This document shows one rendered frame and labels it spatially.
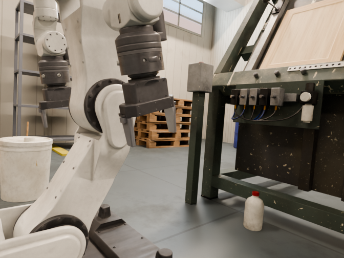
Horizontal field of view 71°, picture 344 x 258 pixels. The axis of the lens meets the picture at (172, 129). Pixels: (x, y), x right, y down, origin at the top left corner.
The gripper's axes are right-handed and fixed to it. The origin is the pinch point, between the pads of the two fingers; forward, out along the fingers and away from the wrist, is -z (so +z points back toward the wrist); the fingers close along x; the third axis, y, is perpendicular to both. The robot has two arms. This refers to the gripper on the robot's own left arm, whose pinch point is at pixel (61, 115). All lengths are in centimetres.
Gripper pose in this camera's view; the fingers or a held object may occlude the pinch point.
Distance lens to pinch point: 90.5
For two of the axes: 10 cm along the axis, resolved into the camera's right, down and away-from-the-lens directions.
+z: -0.6, -9.7, -2.2
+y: -6.4, -1.3, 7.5
